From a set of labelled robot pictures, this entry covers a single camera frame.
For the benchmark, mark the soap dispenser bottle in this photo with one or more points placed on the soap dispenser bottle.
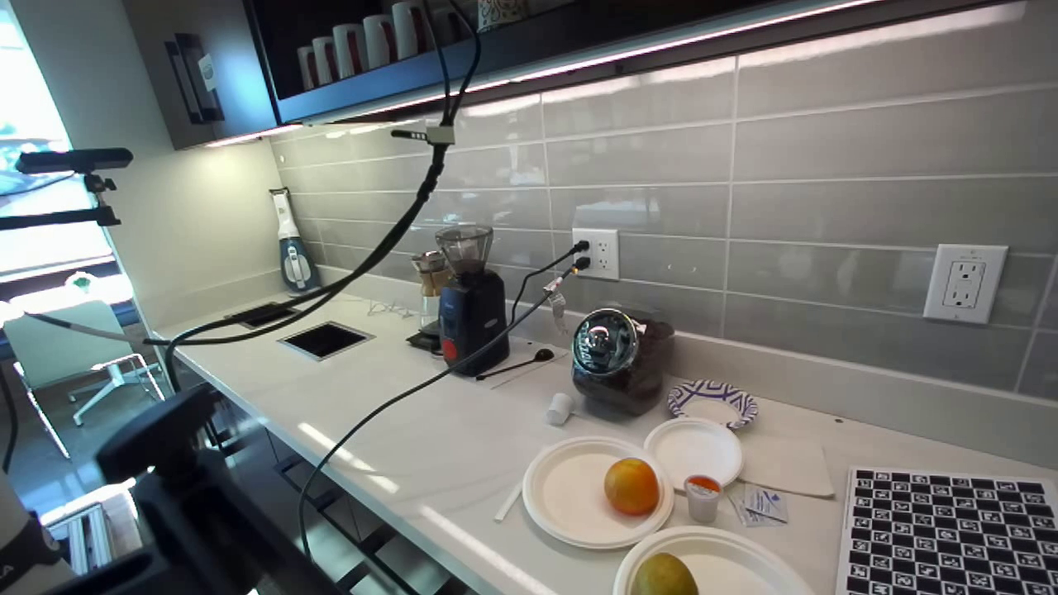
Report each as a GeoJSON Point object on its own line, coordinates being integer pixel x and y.
{"type": "Point", "coordinates": [294, 267]}

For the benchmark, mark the yellow green fruit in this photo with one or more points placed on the yellow green fruit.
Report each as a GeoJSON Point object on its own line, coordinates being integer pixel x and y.
{"type": "Point", "coordinates": [664, 577]}

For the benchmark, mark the small black tray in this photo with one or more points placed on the small black tray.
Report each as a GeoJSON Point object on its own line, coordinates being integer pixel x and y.
{"type": "Point", "coordinates": [426, 337]}

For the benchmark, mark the white plastic stirrer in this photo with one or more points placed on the white plastic stirrer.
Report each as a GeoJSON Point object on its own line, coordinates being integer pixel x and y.
{"type": "Point", "coordinates": [507, 503]}

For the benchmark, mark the white empty wall outlet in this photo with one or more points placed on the white empty wall outlet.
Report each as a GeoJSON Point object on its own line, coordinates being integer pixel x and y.
{"type": "Point", "coordinates": [965, 283]}

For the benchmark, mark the pale green chair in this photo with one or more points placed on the pale green chair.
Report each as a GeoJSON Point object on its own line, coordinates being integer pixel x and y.
{"type": "Point", "coordinates": [69, 351]}

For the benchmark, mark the small white paper plate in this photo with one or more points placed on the small white paper plate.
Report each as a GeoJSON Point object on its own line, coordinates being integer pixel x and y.
{"type": "Point", "coordinates": [688, 447]}

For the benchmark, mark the orange fruit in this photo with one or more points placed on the orange fruit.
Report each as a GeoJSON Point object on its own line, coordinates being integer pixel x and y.
{"type": "Point", "coordinates": [634, 486]}

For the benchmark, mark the small cup of red sauce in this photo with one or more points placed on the small cup of red sauce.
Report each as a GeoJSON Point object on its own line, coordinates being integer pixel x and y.
{"type": "Point", "coordinates": [702, 500]}

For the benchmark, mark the black camera on stand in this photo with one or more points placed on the black camera on stand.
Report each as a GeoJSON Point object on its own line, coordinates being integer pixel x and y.
{"type": "Point", "coordinates": [69, 161]}

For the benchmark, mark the large white paper plate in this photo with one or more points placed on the large white paper plate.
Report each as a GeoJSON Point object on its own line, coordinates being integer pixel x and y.
{"type": "Point", "coordinates": [568, 489]}

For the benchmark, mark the black camera on tripod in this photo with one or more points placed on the black camera on tripod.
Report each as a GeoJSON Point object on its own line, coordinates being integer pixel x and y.
{"type": "Point", "coordinates": [168, 442]}

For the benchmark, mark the small white cylinder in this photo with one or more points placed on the small white cylinder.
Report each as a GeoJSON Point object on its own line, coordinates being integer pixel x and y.
{"type": "Point", "coordinates": [560, 408]}

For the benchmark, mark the black coffee grinder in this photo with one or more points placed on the black coffee grinder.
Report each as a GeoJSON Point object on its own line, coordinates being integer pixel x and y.
{"type": "Point", "coordinates": [473, 319]}

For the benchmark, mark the white paper napkin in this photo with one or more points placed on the white paper napkin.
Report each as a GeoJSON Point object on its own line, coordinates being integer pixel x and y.
{"type": "Point", "coordinates": [787, 468]}

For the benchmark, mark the black white checkerboard sheet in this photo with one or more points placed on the black white checkerboard sheet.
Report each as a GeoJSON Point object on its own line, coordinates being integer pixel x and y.
{"type": "Point", "coordinates": [947, 534]}

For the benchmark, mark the dark upper cabinet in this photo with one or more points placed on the dark upper cabinet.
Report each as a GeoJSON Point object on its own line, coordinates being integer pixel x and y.
{"type": "Point", "coordinates": [248, 67]}

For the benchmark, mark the white wall outlet with plugs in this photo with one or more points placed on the white wall outlet with plugs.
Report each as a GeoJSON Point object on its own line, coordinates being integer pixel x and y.
{"type": "Point", "coordinates": [603, 246]}

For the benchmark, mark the white ceramic mug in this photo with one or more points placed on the white ceramic mug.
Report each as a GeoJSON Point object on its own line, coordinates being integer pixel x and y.
{"type": "Point", "coordinates": [308, 67]}
{"type": "Point", "coordinates": [409, 30]}
{"type": "Point", "coordinates": [379, 42]}
{"type": "Point", "coordinates": [322, 61]}
{"type": "Point", "coordinates": [348, 51]}

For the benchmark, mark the white paper bowl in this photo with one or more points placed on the white paper bowl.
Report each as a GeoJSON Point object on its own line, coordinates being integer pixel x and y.
{"type": "Point", "coordinates": [737, 566]}

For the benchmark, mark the blue printed sachet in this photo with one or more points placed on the blue printed sachet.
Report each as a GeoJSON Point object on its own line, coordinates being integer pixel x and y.
{"type": "Point", "coordinates": [765, 508]}

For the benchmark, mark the glass jar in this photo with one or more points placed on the glass jar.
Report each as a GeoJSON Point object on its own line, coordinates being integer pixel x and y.
{"type": "Point", "coordinates": [432, 269]}

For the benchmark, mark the blue patterned paper plates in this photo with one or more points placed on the blue patterned paper plates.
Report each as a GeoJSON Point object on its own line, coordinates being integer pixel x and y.
{"type": "Point", "coordinates": [713, 399]}

